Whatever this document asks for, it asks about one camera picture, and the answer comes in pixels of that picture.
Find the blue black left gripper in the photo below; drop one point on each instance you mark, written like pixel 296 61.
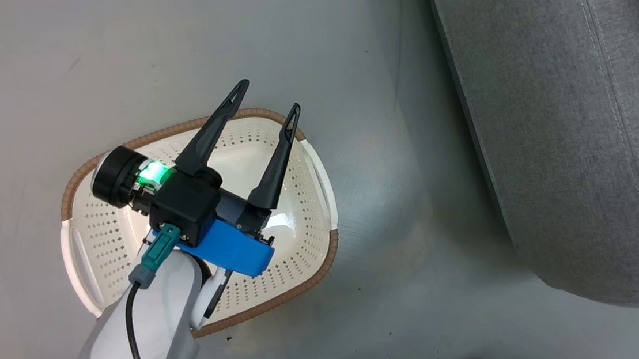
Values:
pixel 233 250

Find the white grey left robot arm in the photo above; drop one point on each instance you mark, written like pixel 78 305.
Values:
pixel 174 299

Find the cream perforated laundry basket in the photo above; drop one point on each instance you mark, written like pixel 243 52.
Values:
pixel 306 215

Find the grey fabric sofa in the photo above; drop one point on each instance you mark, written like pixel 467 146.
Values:
pixel 569 123

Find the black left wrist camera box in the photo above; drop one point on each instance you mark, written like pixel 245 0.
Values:
pixel 183 206

